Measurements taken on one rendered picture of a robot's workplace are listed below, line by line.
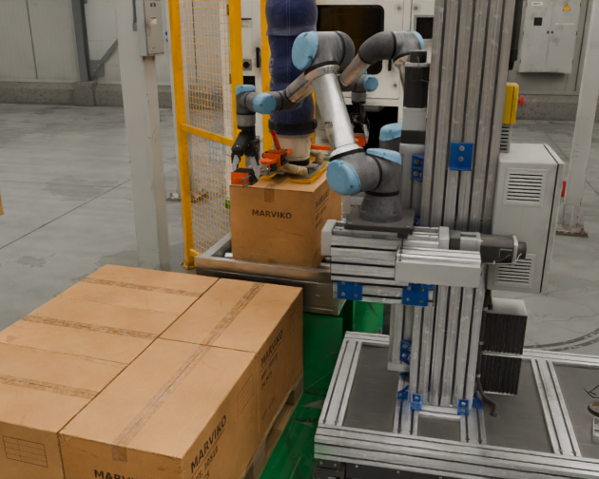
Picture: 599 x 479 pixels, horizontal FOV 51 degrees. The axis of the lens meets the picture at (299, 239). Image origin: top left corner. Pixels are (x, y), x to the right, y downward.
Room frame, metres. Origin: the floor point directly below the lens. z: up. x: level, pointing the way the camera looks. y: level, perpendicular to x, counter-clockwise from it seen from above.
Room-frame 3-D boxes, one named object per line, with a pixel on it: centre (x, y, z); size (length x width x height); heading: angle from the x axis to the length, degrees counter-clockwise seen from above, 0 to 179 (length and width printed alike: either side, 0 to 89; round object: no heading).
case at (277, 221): (3.06, 0.05, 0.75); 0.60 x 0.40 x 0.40; 163
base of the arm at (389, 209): (2.07, -0.28, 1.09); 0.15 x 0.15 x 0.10
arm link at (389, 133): (2.56, -0.39, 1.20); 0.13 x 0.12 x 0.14; 109
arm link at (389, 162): (2.07, -0.27, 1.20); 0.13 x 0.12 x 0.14; 128
